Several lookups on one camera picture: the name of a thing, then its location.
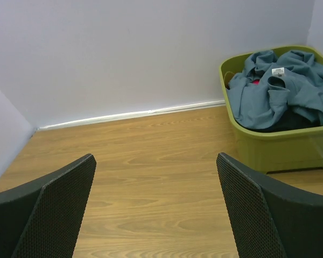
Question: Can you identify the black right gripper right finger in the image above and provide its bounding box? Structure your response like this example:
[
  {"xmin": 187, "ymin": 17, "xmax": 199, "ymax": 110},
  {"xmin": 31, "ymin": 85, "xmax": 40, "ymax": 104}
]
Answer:
[{"xmin": 216, "ymin": 153, "xmax": 323, "ymax": 257}]

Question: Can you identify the aluminium table edge strip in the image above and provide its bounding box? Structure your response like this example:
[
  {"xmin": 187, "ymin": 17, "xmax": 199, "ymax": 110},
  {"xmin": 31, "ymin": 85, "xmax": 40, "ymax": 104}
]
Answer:
[{"xmin": 37, "ymin": 99, "xmax": 225, "ymax": 131}]

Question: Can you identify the white shirt label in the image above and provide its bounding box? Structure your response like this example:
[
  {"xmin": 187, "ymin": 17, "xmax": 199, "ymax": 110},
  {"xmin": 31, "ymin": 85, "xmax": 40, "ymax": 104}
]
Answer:
[{"xmin": 271, "ymin": 67, "xmax": 285, "ymax": 77}]

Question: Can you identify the blue-grey t shirt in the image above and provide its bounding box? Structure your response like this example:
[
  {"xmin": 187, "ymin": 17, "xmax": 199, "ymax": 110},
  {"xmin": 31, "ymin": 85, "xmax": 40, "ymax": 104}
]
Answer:
[{"xmin": 227, "ymin": 50, "xmax": 323, "ymax": 131}]

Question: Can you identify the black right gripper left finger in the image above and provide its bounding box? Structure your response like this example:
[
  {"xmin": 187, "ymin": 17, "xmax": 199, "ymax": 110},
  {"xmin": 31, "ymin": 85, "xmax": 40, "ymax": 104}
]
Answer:
[{"xmin": 0, "ymin": 154, "xmax": 96, "ymax": 257}]

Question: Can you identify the black t shirt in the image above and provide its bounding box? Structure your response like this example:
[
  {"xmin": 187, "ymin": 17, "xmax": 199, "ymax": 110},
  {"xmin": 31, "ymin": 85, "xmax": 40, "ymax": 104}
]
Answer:
[{"xmin": 254, "ymin": 110, "xmax": 320, "ymax": 132}]

